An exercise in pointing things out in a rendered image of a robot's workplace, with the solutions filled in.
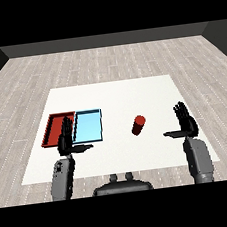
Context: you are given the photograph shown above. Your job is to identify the light blue shallow open box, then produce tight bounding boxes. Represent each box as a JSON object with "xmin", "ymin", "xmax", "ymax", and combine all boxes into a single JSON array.
[{"xmin": 68, "ymin": 108, "xmax": 106, "ymax": 146}]

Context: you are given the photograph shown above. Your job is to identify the red can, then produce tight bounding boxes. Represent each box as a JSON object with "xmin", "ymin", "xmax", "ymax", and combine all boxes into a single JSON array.
[{"xmin": 129, "ymin": 114, "xmax": 148, "ymax": 137}]

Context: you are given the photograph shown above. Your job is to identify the dark grey robot body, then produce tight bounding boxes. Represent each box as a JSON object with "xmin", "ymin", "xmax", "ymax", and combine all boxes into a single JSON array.
[{"xmin": 90, "ymin": 169, "xmax": 155, "ymax": 198}]

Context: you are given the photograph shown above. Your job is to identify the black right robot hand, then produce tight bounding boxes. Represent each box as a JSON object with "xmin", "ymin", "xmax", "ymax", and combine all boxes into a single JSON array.
[{"xmin": 160, "ymin": 98, "xmax": 201, "ymax": 142}]

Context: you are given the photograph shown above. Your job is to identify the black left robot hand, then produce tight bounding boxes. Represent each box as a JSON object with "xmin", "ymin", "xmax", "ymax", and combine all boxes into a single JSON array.
[{"xmin": 53, "ymin": 113, "xmax": 95, "ymax": 158}]

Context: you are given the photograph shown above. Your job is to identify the red shallow open box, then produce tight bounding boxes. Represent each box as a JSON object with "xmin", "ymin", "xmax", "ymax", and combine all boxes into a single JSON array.
[{"xmin": 37, "ymin": 110, "xmax": 80, "ymax": 149}]

